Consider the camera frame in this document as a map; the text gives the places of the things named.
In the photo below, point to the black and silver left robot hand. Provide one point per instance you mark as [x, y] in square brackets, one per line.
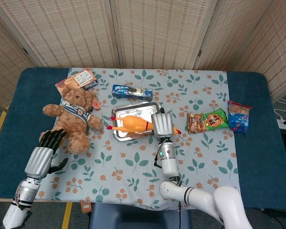
[39, 162]

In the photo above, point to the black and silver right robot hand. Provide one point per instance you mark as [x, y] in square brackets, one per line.
[162, 125]

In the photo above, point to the orange rubber chicken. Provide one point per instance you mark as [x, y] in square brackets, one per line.
[133, 124]

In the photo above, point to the rectangular steel tray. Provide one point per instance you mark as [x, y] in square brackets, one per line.
[133, 110]

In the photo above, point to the green snack bag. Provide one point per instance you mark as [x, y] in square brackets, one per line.
[207, 120]

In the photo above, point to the blue cookie package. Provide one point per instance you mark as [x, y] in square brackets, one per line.
[131, 92]

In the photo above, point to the brown teddy bear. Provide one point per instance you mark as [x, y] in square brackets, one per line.
[74, 119]

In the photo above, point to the floral leaf print tablecloth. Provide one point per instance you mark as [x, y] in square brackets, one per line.
[124, 171]

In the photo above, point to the brown tablecloth label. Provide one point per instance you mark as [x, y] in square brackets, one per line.
[86, 207]

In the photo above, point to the dark blue table pad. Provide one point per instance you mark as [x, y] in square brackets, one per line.
[31, 95]

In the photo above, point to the blue bread bag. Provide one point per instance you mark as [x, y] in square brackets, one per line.
[239, 117]

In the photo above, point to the orange biscuit box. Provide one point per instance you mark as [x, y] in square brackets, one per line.
[79, 78]

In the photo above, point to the woven folding screen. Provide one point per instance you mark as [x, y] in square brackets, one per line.
[157, 31]

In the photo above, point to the blue padded seat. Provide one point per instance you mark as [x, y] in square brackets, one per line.
[138, 218]

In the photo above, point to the white power strip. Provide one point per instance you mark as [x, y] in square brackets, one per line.
[284, 125]

